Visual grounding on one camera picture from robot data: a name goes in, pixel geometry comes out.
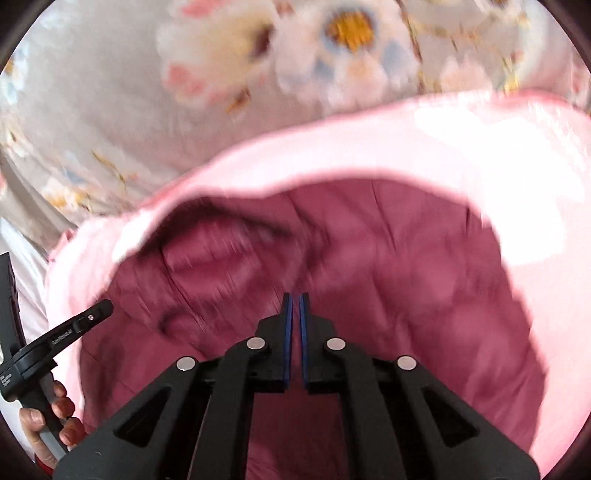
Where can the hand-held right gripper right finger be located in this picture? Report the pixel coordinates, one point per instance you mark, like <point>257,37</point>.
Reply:
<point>304,341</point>

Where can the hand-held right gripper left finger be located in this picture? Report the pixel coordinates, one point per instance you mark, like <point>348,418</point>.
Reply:
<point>287,341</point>

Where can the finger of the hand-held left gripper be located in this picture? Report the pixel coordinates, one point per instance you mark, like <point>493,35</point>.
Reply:
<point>8,300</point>
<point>78,325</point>

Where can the maroon quilted jacket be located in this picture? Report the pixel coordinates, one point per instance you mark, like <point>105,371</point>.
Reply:
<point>369,300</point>

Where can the person's left hand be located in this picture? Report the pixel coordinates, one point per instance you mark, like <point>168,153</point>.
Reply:
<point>62,408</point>

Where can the pale grey cloth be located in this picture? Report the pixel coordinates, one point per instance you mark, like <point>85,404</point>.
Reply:
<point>27,277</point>

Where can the pink fleece blanket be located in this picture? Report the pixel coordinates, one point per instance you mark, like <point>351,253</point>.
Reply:
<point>369,152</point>

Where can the grey floral bed cover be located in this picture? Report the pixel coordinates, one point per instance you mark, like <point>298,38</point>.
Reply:
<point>138,92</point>

